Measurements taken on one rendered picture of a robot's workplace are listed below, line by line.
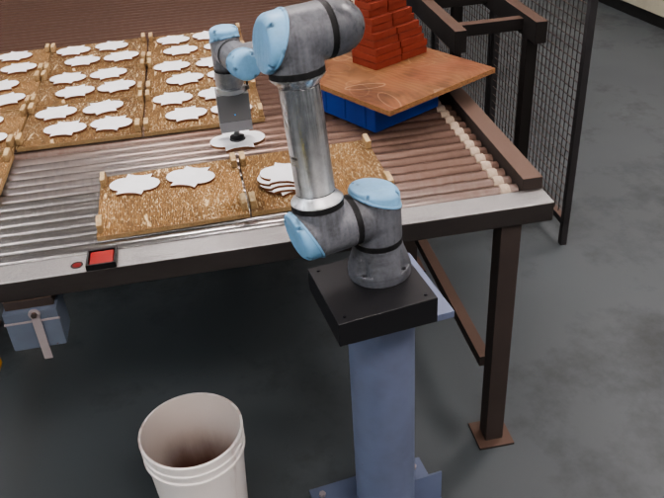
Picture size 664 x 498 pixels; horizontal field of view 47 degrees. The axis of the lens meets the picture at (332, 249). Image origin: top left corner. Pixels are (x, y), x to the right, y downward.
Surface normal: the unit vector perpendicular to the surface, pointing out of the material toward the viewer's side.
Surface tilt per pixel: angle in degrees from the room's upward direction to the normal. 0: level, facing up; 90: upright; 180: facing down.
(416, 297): 1
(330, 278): 1
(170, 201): 0
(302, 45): 83
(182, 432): 87
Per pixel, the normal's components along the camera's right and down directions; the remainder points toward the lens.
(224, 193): -0.06, -0.84
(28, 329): 0.18, 0.53
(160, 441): 0.85, 0.19
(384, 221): 0.44, 0.45
